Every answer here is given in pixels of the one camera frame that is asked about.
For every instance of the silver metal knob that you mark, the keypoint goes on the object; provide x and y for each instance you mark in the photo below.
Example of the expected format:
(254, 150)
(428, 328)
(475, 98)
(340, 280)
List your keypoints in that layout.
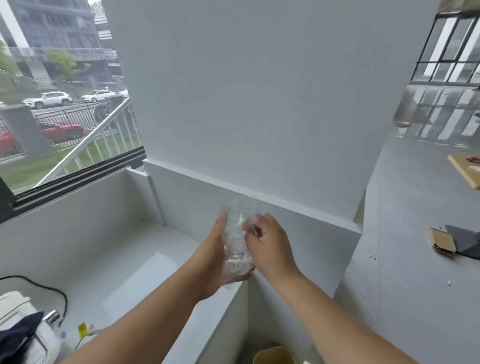
(52, 317)

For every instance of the yellow tag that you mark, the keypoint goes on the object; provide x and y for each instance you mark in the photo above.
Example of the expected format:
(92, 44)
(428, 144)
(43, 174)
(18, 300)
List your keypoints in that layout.
(83, 329)

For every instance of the white bag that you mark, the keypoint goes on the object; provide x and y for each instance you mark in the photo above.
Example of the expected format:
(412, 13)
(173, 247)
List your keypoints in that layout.
(26, 330)

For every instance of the dark blue cloth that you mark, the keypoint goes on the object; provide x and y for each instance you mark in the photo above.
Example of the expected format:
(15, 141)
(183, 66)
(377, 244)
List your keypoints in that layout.
(17, 335)

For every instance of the white metal railing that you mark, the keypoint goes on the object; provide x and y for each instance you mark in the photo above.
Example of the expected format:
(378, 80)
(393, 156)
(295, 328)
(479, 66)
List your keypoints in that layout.
(93, 138)

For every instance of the person's right fingers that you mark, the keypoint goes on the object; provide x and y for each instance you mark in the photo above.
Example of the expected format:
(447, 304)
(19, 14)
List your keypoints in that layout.
(253, 227)

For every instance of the white suv car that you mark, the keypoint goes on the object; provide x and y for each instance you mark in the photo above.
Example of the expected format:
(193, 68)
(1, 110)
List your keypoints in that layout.
(48, 99)

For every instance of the red car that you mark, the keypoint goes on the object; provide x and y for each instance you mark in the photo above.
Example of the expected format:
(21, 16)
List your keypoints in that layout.
(62, 131)

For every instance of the wooden board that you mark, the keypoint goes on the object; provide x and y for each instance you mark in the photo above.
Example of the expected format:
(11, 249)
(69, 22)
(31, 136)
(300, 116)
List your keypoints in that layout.
(467, 168)

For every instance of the clear plastic bag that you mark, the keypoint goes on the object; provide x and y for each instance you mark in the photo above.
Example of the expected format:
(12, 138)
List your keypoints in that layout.
(238, 240)

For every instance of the yellow bin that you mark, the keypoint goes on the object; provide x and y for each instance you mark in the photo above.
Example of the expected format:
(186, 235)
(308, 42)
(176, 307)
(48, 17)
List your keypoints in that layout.
(274, 356)

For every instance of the person's left forearm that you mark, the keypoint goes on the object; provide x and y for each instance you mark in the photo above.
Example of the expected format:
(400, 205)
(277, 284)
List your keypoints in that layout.
(146, 326)

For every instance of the person's left hand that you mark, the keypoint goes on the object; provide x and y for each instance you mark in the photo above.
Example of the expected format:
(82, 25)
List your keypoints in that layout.
(208, 262)

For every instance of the person's right hand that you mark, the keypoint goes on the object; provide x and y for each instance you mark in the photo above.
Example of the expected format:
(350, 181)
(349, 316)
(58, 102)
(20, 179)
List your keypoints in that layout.
(273, 247)

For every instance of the black window frame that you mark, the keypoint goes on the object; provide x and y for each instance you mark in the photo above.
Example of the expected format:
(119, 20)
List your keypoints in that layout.
(67, 178)

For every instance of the brown cardboard piece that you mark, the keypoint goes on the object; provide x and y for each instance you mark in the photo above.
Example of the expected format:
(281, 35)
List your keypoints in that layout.
(442, 242)

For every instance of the person's right forearm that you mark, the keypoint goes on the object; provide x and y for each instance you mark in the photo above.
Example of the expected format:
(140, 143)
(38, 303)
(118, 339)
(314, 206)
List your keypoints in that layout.
(337, 322)

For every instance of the black metal fence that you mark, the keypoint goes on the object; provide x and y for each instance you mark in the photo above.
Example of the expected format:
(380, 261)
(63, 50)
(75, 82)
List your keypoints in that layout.
(56, 123)

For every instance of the grey dustpan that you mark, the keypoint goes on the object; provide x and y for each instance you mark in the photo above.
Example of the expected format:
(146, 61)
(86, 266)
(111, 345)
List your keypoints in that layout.
(465, 240)

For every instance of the person's left thumb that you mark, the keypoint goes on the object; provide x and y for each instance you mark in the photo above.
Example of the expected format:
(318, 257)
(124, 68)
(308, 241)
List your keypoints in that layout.
(222, 225)

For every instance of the white sedan car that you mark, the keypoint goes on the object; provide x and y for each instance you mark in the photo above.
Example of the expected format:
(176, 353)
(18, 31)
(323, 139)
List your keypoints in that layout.
(98, 95)

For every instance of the black grid window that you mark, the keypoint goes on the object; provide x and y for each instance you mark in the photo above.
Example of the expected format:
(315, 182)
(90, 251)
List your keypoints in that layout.
(450, 48)

